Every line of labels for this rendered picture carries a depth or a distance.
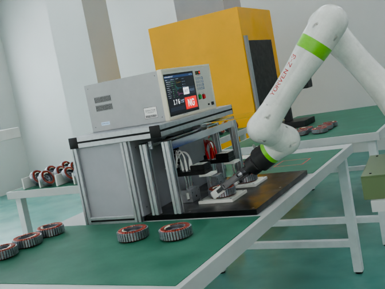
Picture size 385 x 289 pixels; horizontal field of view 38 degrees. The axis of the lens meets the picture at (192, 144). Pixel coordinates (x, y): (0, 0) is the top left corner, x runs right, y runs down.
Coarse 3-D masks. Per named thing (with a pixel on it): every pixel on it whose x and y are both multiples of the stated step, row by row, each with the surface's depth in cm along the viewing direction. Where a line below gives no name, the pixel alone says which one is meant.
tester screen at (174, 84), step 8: (168, 80) 222; (176, 80) 227; (184, 80) 233; (192, 80) 240; (168, 88) 221; (176, 88) 227; (168, 96) 220; (176, 96) 226; (184, 96) 232; (184, 104) 231; (176, 112) 225
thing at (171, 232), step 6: (180, 222) 190; (186, 222) 188; (162, 228) 186; (168, 228) 188; (174, 228) 187; (180, 228) 181; (186, 228) 182; (162, 234) 182; (168, 234) 181; (174, 234) 180; (180, 234) 181; (186, 234) 182; (168, 240) 181; (174, 240) 181
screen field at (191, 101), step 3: (189, 96) 235; (192, 96) 238; (195, 96) 240; (186, 99) 233; (189, 99) 235; (192, 99) 238; (195, 99) 240; (186, 102) 233; (189, 102) 235; (192, 102) 237; (195, 102) 240; (186, 105) 232; (189, 105) 234; (192, 105) 237; (195, 105) 239; (189, 108) 234
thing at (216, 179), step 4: (208, 176) 250; (212, 176) 248; (216, 176) 247; (220, 176) 251; (208, 180) 249; (212, 180) 248; (216, 180) 247; (220, 180) 250; (208, 184) 249; (212, 184) 248; (216, 184) 248; (220, 184) 250; (208, 188) 250
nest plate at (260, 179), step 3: (258, 177) 248; (261, 177) 247; (264, 177) 246; (267, 177) 248; (258, 180) 242; (261, 180) 241; (264, 180) 244; (243, 183) 240; (246, 183) 239; (249, 183) 238; (252, 183) 236; (255, 183) 235; (258, 183) 238; (237, 186) 239; (240, 186) 238; (243, 186) 237; (246, 186) 237; (249, 186) 236; (252, 186) 235; (255, 186) 235
